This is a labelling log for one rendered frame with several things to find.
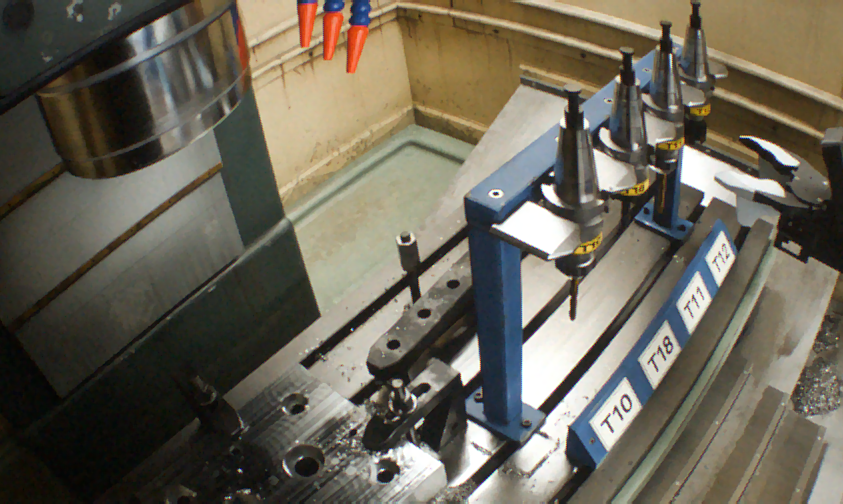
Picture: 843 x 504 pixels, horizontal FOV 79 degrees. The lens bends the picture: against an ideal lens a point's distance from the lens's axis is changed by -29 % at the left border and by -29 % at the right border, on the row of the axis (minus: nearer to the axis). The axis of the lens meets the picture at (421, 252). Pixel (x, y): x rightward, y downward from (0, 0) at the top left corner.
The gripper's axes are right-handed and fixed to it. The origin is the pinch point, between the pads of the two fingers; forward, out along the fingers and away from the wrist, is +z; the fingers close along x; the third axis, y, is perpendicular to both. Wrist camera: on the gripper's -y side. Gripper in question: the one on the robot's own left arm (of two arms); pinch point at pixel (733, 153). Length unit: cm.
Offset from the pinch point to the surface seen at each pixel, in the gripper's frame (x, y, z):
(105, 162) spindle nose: -56, -22, 21
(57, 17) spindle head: -59, -35, 6
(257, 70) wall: 4, 21, 106
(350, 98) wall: 30, 43, 107
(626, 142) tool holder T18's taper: -12.9, -3.7, 9.2
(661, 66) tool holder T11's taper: -1.4, -8.1, 10.2
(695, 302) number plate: 0.3, 25.5, 1.0
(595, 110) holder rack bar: -8.6, -3.1, 15.3
